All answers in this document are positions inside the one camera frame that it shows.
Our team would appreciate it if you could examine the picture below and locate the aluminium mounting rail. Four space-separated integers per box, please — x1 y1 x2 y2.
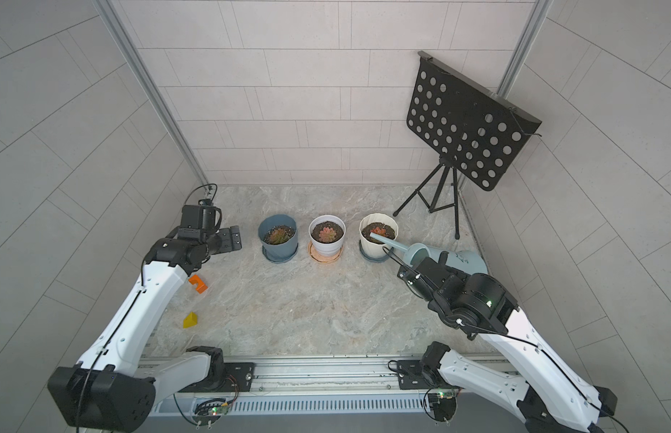
123 353 531 402

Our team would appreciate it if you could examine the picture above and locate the cream right plant pot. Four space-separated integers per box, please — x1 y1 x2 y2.
359 213 399 263

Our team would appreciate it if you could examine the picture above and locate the black perforated music stand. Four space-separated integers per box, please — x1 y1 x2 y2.
393 51 542 218

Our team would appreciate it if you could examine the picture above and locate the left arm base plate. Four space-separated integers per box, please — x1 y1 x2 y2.
181 363 256 393

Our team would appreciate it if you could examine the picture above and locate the white middle plant pot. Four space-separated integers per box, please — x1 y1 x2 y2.
308 215 346 256

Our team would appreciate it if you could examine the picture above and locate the blue-grey plant pot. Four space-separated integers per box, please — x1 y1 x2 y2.
258 214 299 263

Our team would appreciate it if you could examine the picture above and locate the light green watering can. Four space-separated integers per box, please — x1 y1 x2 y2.
382 238 488 275

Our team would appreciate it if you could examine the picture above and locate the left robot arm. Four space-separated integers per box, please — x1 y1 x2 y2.
47 198 242 432

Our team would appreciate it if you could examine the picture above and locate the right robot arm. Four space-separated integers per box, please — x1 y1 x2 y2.
398 258 617 432

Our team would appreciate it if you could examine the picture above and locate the right circuit board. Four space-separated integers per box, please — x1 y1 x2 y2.
422 391 457 423

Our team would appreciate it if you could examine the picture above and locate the orange block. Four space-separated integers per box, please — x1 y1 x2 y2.
188 274 208 294

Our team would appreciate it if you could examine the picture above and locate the circuit board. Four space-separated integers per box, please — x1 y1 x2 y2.
422 391 457 423
192 398 232 429

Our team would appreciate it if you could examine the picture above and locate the yellow block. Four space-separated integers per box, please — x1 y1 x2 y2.
182 312 198 328

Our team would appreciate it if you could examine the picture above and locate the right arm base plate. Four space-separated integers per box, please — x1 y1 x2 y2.
387 359 452 391

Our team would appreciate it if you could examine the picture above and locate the terracotta saucer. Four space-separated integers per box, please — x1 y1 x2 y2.
308 242 345 263

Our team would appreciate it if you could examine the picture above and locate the left circuit board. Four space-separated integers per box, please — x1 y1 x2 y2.
192 398 232 429

